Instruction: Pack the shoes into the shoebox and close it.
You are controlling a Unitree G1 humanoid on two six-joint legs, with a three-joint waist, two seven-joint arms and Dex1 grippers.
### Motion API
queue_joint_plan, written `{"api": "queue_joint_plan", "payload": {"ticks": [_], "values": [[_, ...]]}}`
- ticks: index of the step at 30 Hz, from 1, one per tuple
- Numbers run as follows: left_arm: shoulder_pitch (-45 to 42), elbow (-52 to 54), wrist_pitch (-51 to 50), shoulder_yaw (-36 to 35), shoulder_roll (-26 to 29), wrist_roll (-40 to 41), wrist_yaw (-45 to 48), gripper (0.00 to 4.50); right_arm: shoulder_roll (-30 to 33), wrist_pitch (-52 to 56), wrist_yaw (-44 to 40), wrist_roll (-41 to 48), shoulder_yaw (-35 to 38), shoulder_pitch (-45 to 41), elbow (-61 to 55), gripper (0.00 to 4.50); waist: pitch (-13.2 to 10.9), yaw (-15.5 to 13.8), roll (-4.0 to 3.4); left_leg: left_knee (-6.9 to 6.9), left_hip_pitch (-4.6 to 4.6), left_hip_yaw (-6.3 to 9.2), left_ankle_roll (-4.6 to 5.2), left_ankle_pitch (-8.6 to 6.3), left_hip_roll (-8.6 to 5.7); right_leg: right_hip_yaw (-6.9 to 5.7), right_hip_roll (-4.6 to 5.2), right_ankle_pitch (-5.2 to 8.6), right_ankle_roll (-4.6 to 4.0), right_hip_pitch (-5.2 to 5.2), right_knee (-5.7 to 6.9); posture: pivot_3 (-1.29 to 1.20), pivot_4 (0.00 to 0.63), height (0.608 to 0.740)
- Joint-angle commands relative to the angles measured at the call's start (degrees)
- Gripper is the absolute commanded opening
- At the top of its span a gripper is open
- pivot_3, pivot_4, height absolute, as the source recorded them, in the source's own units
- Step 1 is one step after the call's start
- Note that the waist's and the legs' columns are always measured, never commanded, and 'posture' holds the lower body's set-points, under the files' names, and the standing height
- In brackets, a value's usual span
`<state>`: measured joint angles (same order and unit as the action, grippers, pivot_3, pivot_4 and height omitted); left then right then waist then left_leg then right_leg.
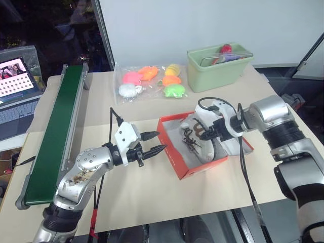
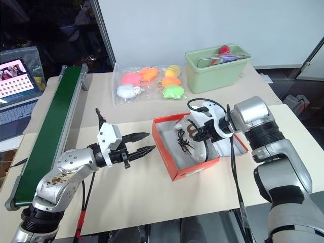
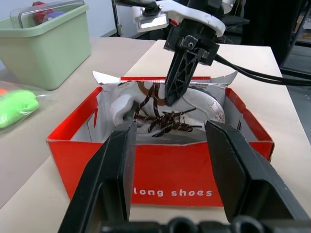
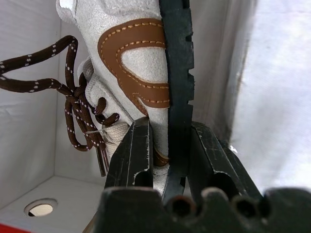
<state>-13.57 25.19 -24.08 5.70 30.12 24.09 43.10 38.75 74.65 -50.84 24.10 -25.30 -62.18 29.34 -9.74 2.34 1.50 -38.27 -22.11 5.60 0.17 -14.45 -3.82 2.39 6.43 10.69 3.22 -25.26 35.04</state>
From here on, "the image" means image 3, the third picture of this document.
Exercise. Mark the red long shoes shoebox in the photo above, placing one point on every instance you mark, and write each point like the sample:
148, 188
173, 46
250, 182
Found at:
175, 170

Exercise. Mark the dark metal shelf rack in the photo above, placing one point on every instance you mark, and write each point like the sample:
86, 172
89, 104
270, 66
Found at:
300, 31

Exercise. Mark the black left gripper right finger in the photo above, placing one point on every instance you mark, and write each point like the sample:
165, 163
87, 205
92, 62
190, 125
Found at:
240, 174

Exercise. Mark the white shoe with brown laces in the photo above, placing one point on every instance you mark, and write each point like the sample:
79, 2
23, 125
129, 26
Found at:
121, 108

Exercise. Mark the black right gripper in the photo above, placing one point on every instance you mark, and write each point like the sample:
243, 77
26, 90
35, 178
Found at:
192, 36

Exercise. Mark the white shoe with skull print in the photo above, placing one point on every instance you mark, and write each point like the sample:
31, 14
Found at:
211, 106

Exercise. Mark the green plush in plastic bag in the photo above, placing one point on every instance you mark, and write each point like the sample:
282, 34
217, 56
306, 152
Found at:
17, 109

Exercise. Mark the green plastic bin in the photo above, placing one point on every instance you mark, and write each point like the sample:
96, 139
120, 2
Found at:
43, 55

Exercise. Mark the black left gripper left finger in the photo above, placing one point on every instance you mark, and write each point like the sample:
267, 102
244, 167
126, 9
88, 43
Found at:
104, 174

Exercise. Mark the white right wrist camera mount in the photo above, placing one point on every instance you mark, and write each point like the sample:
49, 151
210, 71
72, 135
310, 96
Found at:
194, 14

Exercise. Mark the black office chair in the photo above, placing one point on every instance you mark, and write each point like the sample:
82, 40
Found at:
234, 21

